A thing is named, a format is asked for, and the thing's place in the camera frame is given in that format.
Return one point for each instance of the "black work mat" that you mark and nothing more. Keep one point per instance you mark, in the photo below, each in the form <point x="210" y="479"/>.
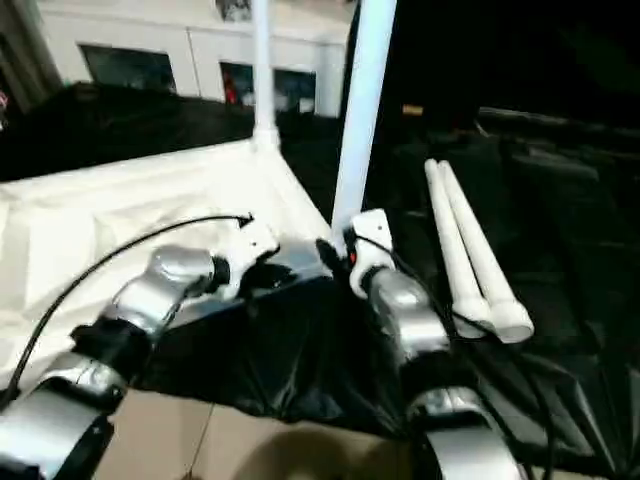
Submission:
<point x="300" y="370"/>

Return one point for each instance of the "grey curtain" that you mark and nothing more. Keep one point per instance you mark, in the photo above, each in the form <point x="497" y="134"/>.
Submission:
<point x="18" y="50"/>

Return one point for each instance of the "white plastic table top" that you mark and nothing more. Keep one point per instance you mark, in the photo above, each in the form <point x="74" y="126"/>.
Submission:
<point x="120" y="220"/>

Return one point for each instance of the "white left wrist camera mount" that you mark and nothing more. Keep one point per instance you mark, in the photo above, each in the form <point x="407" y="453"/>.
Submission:
<point x="255" y="245"/>

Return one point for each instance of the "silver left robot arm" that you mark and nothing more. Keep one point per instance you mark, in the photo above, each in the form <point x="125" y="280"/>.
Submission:
<point x="140" y="310"/>

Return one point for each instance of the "black furniture with yellow label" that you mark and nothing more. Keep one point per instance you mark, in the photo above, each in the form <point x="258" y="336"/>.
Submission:
<point x="520" y="50"/>

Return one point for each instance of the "white plastic table leg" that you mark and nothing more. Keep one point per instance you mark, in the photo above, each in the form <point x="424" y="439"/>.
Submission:
<point x="450" y="240"/>
<point x="478" y="245"/>
<point x="264" y="70"/>
<point x="362" y="110"/>

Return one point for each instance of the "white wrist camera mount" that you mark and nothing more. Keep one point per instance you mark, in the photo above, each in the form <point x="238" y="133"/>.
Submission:
<point x="255" y="245"/>
<point x="370" y="240"/>

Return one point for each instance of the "dark tangled bundle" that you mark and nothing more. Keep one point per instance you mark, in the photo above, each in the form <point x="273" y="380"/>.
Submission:
<point x="235" y="8"/>

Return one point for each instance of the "white cabinet with glass doors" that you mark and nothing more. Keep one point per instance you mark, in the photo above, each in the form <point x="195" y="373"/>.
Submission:
<point x="180" y="45"/>

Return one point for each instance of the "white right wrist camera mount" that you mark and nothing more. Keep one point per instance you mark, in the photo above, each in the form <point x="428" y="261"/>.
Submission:
<point x="370" y="240"/>

